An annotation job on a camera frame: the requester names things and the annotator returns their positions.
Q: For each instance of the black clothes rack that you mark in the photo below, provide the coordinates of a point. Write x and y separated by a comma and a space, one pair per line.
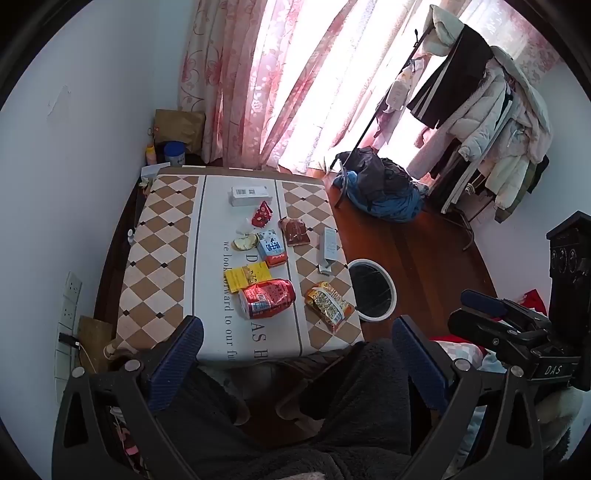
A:
369, 124

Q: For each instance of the black white striped jacket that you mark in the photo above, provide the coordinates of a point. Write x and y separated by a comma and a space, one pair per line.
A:
455, 78

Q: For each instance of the pink floral curtain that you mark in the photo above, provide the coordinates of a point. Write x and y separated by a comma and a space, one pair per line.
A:
286, 78

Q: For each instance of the white puffer coat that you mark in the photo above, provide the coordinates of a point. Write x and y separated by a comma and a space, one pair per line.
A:
501, 138

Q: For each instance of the yellow noodle packet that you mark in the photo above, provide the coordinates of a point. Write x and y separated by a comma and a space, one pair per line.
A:
328, 304

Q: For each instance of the white cardboard box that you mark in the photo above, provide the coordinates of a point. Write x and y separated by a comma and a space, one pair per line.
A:
249, 195

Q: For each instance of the pale yellow snack piece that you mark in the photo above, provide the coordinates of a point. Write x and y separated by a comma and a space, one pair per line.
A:
244, 242

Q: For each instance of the blue white milk carton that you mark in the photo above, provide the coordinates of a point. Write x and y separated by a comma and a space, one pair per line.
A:
271, 248

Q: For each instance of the white wall sockets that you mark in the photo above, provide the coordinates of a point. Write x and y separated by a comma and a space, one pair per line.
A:
67, 318

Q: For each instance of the orange bottle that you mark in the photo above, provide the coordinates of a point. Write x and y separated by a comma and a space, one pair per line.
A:
150, 156

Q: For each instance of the checkered tablecloth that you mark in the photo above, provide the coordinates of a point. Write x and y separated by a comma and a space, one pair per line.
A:
171, 258

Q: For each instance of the grey cardboard box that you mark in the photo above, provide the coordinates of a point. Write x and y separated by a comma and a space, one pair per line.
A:
328, 249

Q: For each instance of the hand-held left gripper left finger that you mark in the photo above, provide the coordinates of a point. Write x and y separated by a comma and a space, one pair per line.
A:
178, 364

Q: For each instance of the white round trash bin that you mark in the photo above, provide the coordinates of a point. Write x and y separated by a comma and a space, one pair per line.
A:
373, 290

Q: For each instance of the crushed red can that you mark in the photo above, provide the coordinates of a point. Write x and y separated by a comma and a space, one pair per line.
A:
267, 299

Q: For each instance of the red snack packet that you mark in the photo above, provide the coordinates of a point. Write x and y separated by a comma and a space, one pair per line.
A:
262, 215

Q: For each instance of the brown cardboard piece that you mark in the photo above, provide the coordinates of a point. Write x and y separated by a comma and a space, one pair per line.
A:
94, 339

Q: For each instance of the brown paper bag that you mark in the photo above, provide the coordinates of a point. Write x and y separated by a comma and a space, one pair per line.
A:
180, 124

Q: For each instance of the black backpack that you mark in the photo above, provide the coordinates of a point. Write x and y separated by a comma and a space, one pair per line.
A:
376, 170

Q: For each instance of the person's dark fleece pants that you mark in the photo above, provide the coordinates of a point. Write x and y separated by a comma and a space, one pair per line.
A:
360, 415

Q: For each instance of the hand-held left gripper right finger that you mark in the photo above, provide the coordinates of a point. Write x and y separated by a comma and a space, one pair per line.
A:
418, 364

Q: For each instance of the white flat box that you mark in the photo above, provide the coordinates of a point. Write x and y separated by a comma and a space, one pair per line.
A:
154, 170

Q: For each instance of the red cloth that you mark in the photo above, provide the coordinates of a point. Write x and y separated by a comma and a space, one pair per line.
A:
535, 301

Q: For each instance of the blue lid tin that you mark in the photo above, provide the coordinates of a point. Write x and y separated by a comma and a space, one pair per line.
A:
175, 154

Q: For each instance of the brown snack packet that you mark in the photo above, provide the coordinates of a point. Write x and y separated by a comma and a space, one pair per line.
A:
293, 231

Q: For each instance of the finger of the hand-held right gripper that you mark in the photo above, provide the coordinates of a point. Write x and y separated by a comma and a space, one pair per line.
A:
482, 302
475, 328

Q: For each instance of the pink child garment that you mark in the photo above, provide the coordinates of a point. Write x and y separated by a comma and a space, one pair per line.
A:
399, 90

